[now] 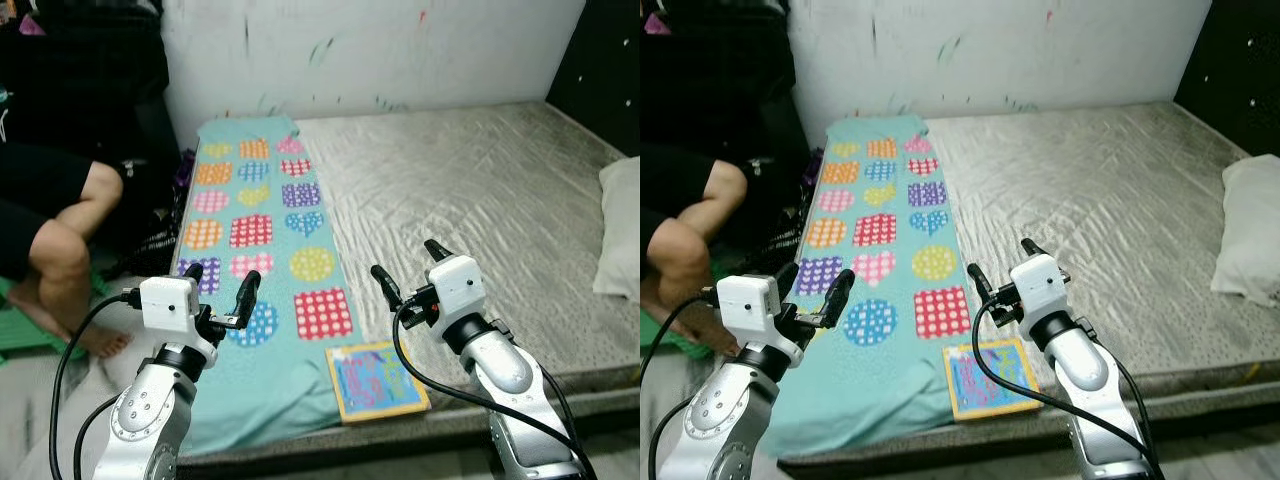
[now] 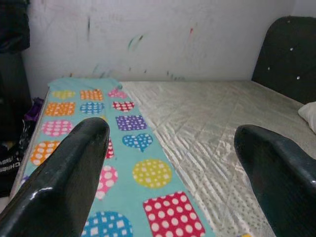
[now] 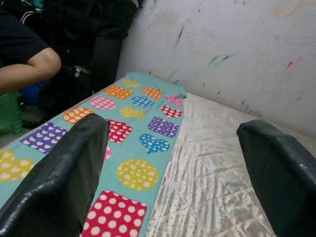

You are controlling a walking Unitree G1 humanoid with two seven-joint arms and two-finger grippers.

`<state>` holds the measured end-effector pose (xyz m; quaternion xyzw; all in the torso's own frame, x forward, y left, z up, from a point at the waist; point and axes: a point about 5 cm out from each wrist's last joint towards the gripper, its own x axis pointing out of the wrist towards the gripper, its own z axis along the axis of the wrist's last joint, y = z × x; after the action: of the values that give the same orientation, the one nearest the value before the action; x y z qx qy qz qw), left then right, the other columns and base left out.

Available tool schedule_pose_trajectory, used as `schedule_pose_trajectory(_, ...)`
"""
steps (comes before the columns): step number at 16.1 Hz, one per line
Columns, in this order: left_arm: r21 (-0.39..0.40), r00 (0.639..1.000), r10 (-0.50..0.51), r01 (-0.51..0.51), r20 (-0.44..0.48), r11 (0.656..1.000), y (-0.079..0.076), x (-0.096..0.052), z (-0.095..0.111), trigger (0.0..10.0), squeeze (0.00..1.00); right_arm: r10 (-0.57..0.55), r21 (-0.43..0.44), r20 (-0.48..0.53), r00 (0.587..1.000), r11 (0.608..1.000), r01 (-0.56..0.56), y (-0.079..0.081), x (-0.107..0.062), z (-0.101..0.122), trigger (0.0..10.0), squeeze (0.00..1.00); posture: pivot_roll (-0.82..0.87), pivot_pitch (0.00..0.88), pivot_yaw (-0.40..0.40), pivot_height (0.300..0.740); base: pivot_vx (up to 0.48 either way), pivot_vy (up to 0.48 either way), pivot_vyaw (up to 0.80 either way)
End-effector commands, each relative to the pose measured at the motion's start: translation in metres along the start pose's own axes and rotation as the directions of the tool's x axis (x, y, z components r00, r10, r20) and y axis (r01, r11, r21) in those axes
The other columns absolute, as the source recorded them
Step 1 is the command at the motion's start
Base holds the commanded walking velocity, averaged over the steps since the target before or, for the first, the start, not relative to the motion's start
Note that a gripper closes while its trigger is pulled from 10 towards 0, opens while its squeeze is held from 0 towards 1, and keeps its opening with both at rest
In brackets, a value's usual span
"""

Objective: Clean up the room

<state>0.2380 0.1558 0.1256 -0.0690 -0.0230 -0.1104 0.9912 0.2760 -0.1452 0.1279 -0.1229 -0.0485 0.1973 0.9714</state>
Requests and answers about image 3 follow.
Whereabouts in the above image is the green plastic stool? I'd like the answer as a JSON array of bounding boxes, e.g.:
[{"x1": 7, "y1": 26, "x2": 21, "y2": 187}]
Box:
[{"x1": 0, "y1": 91, "x2": 25, "y2": 136}]

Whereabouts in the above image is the teal blanket with colourful shapes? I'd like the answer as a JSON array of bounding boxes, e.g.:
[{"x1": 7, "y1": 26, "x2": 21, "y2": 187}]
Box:
[{"x1": 0, "y1": 71, "x2": 188, "y2": 237}]

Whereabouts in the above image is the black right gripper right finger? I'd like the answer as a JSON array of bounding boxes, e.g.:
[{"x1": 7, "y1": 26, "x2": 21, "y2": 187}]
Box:
[{"x1": 236, "y1": 119, "x2": 316, "y2": 237}]

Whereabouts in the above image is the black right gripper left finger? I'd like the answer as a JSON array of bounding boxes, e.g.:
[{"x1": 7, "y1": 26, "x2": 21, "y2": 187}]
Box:
[{"x1": 0, "y1": 113, "x2": 111, "y2": 237}]

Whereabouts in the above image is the person in black shorts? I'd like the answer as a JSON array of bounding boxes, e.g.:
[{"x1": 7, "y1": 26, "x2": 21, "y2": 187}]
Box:
[{"x1": 0, "y1": 7, "x2": 62, "y2": 96}]

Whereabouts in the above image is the white quilted mattress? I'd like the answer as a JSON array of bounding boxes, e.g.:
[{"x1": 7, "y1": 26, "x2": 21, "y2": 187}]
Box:
[{"x1": 145, "y1": 92, "x2": 316, "y2": 237}]

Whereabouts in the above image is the black bulky bag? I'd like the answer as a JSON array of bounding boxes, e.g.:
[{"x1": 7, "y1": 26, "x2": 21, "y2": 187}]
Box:
[{"x1": 14, "y1": 0, "x2": 144, "y2": 124}]

